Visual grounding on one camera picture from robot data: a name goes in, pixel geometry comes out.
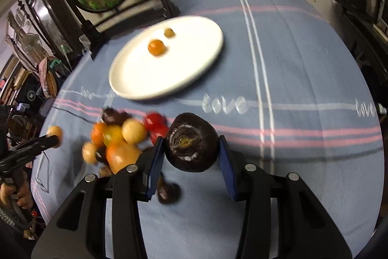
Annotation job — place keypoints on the small orange mandarin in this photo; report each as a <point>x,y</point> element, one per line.
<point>98,133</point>

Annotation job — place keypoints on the white plate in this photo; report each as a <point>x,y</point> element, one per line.
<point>188,64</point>

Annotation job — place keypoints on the black hat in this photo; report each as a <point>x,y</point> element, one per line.
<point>354,1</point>

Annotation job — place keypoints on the orange kumquat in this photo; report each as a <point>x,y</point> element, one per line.
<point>156,47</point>

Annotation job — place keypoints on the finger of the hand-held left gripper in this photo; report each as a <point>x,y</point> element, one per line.
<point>36,147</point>

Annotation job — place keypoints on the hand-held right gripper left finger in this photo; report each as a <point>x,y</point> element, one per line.
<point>154,168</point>

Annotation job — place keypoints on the person's left hand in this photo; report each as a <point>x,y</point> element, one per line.
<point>22,199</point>

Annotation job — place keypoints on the black desk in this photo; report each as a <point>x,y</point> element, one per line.
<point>369,43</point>

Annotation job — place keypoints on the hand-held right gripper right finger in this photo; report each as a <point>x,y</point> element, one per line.
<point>227,168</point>

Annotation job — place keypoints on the dark wooden framed mirror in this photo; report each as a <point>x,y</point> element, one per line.
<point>45,10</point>

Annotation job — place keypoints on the person's left forearm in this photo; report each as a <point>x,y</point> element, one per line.
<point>9,216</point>

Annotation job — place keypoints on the dark brown chestnut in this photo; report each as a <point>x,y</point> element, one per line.
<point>101,155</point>
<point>110,116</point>

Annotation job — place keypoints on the large dark water chestnut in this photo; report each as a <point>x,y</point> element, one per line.
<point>194,149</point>

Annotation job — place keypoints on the tan longan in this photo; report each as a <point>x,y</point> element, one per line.
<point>134,131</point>
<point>55,132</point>
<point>88,152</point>

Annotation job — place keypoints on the red cherry tomato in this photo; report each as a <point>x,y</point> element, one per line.
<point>153,120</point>
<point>158,134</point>

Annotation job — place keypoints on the yellow round fruit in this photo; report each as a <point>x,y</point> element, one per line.
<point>112,134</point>

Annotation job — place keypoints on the small yellow-green fruit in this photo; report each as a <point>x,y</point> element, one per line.
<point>168,32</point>

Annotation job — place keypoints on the large orange mandarin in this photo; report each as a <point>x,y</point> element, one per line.
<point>121,157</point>

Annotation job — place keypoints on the cluttered storage shelf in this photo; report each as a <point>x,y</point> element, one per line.
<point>27,64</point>

